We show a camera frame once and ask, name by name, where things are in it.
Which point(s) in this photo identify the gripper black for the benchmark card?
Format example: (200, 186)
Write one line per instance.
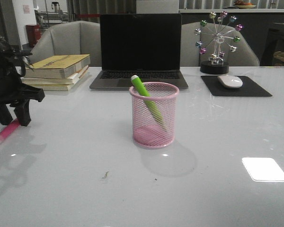
(12, 90)

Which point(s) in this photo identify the pink highlighter pen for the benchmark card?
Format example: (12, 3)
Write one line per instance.
(8, 130)

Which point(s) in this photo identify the pink mesh pen holder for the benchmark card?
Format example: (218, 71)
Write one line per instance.
(154, 115)

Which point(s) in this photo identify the middle cream book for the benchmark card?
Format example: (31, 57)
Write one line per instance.
(71, 80)

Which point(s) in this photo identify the bottom yellow book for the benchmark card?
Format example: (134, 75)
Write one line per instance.
(56, 87)

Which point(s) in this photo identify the yellow book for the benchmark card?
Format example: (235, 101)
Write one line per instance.
(56, 87)
(58, 66)

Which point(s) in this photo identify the top yellow book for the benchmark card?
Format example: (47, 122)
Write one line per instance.
(58, 66)

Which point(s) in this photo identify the red bin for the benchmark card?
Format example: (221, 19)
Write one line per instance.
(33, 34)

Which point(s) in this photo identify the left grey armchair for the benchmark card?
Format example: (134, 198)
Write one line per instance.
(78, 37)

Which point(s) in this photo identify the grey armchair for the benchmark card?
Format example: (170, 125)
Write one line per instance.
(78, 37)
(189, 54)

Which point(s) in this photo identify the red barrier belt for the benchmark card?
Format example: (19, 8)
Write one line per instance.
(87, 15)

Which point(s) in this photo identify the grey open laptop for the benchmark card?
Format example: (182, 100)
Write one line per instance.
(146, 45)

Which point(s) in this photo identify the right grey armchair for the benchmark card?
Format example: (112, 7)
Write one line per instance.
(189, 54)

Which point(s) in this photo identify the ferris wheel desk ornament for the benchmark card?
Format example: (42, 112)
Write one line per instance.
(218, 36)

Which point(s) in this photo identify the white computer mouse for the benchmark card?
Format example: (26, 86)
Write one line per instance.
(229, 81)

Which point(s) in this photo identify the black mouse pad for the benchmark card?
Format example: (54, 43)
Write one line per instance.
(249, 88)

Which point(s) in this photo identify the fruit bowl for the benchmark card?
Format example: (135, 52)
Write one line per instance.
(240, 4)

